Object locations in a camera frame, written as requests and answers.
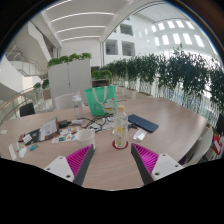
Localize small cyan item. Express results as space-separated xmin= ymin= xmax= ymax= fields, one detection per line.
xmin=28 ymin=142 xmax=40 ymax=152

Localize black chair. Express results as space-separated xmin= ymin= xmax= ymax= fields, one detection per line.
xmin=18 ymin=102 xmax=36 ymax=118

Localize red and black small box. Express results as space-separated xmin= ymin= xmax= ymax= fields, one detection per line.
xmin=17 ymin=132 xmax=27 ymax=143

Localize tangle of black cables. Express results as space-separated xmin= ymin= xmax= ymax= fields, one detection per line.
xmin=68 ymin=112 xmax=138 ymax=133

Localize colourful sticker sheet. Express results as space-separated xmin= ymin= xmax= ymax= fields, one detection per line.
xmin=51 ymin=126 xmax=81 ymax=144

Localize white computer mouse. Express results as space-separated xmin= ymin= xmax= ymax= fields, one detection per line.
xmin=17 ymin=146 xmax=28 ymax=160

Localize green tote bag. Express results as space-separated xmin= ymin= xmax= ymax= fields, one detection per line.
xmin=84 ymin=85 xmax=119 ymax=117

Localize flat round red coaster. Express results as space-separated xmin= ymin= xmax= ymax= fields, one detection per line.
xmin=111 ymin=139 xmax=130 ymax=151

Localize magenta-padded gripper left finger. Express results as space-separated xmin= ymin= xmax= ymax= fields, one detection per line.
xmin=43 ymin=143 xmax=96 ymax=187

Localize white plastic wrapper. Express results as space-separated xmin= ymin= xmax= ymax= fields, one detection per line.
xmin=132 ymin=128 xmax=148 ymax=142

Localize planter box with green plants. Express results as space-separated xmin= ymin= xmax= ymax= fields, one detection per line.
xmin=32 ymin=78 xmax=51 ymax=101

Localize glass railing with wood rail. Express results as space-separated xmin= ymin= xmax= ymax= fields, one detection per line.
xmin=0 ymin=86 xmax=36 ymax=125

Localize red and white bag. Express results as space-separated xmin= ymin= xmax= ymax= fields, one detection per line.
xmin=212 ymin=132 xmax=224 ymax=157

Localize white card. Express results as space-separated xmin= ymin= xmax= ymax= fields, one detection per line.
xmin=22 ymin=133 xmax=34 ymax=145

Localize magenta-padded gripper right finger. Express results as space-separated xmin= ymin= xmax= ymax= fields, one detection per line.
xmin=130 ymin=142 xmax=184 ymax=186

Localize black power adapter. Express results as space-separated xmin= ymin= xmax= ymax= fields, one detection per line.
xmin=57 ymin=119 xmax=72 ymax=130

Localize white cabinet topped with plants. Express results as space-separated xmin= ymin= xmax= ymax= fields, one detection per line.
xmin=47 ymin=52 xmax=93 ymax=100

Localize tablet in brown cover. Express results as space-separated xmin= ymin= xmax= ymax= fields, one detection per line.
xmin=37 ymin=116 xmax=61 ymax=142

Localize dark blue keyboard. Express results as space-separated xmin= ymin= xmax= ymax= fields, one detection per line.
xmin=127 ymin=113 xmax=160 ymax=134

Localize clear drink bottle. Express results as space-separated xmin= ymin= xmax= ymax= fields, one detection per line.
xmin=112 ymin=105 xmax=130 ymax=150

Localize row of green potted trees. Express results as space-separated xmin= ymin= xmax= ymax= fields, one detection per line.
xmin=91 ymin=44 xmax=224 ymax=118

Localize white chair with curved back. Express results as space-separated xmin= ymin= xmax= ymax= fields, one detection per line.
xmin=179 ymin=126 xmax=215 ymax=167

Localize white cup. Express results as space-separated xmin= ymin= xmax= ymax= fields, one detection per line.
xmin=74 ymin=128 xmax=97 ymax=152

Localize ceiling light strips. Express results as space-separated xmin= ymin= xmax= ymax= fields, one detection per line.
xmin=46 ymin=1 xmax=116 ymax=43

